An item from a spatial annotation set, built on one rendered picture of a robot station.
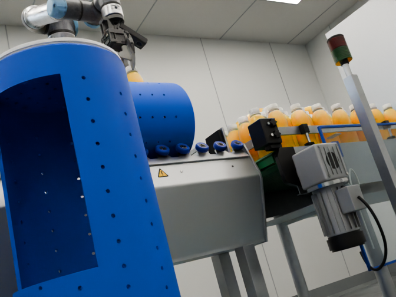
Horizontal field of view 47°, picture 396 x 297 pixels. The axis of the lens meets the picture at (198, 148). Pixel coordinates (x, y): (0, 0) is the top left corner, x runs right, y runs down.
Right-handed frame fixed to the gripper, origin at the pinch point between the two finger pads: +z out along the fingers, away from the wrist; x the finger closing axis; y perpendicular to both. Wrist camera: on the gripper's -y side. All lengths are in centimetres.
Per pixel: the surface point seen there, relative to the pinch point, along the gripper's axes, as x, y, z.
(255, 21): -223, -325, -206
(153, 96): 14.2, 3.2, 17.6
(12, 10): -254, -41, -207
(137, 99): 14.5, 9.1, 18.7
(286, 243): -18, -63, 70
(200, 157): 12.1, -9.7, 38.0
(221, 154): 11.7, -18.8, 37.5
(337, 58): 36, -62, 13
